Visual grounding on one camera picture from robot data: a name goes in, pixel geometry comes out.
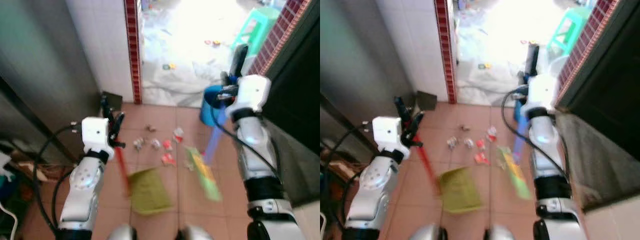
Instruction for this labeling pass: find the green broom with blue handle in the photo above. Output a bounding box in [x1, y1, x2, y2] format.
[497, 112, 534, 202]
[184, 107, 227, 203]

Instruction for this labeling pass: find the silver right robot leg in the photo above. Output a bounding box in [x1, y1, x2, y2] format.
[482, 224, 517, 240]
[176, 225, 214, 240]

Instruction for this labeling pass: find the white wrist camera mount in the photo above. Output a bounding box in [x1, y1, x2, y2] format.
[524, 73, 560, 119]
[372, 116, 411, 160]
[81, 117, 115, 154]
[227, 74, 272, 119]

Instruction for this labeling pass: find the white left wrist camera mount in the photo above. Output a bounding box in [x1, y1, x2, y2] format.
[372, 116, 411, 160]
[81, 117, 115, 154]

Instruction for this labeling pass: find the green dustpan with red handle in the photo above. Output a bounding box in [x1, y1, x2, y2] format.
[414, 144, 484, 215]
[113, 145, 174, 216]

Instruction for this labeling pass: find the green plastic stool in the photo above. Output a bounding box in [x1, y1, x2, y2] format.
[546, 6, 592, 56]
[231, 7, 282, 57]

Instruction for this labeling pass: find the small dark square plate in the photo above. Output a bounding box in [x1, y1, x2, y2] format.
[102, 92, 124, 112]

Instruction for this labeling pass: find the silver robot leg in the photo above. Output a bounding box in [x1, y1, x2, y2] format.
[407, 223, 444, 240]
[107, 224, 137, 240]
[482, 224, 517, 240]
[176, 225, 214, 240]

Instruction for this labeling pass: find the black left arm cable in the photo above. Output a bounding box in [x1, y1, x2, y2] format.
[32, 125, 84, 232]
[324, 127, 376, 206]

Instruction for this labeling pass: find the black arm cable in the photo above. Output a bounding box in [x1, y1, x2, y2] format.
[209, 96, 282, 173]
[32, 125, 84, 232]
[501, 88, 572, 177]
[324, 127, 376, 206]

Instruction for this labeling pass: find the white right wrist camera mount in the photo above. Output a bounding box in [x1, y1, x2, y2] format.
[227, 74, 272, 119]
[524, 73, 560, 119]

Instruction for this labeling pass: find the grey metal cabinet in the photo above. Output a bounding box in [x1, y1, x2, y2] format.
[0, 0, 102, 168]
[320, 0, 420, 161]

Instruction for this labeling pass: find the silver left robot leg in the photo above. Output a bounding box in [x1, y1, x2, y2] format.
[407, 223, 444, 240]
[107, 224, 137, 240]

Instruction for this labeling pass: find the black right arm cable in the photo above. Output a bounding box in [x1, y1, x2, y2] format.
[209, 96, 282, 173]
[501, 88, 572, 177]

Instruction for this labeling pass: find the dark counter with cloth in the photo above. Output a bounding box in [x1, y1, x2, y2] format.
[554, 0, 640, 213]
[259, 0, 321, 207]

